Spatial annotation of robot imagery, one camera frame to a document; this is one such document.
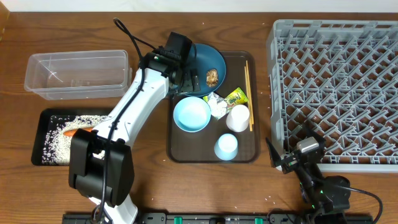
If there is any black waste tray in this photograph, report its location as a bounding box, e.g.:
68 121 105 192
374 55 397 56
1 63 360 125
31 108 111 166

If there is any pile of white rice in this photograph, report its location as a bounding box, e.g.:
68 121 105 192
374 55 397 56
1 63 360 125
41 115 105 166

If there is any brown serving tray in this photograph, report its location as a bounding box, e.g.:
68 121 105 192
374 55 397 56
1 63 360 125
167 51 261 164

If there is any wooden chopstick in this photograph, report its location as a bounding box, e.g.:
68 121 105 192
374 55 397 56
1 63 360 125
244 65 252 132
246 61 254 128

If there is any clear plastic bin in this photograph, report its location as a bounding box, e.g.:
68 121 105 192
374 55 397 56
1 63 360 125
24 50 131 100

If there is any light blue bowl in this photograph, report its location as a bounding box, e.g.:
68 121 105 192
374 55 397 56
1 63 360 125
173 96 211 133

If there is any grey dishwasher rack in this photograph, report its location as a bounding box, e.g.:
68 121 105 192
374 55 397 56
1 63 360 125
266 19 397 173

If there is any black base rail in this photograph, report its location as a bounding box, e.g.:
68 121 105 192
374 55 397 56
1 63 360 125
61 212 374 224

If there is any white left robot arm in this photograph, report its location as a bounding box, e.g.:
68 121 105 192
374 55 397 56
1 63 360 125
68 32 200 223

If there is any white plastic cup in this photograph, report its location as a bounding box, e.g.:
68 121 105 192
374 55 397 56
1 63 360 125
226 105 250 133

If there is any crumpled white paper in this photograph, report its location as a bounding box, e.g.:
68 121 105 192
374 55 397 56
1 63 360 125
203 92 228 120

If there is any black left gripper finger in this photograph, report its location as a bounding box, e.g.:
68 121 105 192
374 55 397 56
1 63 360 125
177 70 193 95
190 69 201 92

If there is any green snack wrapper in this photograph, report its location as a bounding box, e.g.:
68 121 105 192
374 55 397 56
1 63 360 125
224 87 248 113

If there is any light blue plastic cup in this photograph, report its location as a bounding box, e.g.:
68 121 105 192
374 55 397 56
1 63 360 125
214 133 238 161

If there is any dark blue plate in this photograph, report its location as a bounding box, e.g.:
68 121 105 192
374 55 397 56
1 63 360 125
167 43 227 98

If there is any orange carrot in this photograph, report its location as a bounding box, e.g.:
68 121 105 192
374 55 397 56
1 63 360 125
63 127 93 137

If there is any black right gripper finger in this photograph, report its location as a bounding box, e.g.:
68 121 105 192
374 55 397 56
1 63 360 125
266 138 282 168
302 124 326 146

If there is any brown food scrap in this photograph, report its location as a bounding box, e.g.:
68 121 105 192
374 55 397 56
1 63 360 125
206 68 218 87

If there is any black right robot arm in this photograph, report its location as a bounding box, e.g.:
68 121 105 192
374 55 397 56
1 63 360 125
266 126 351 223

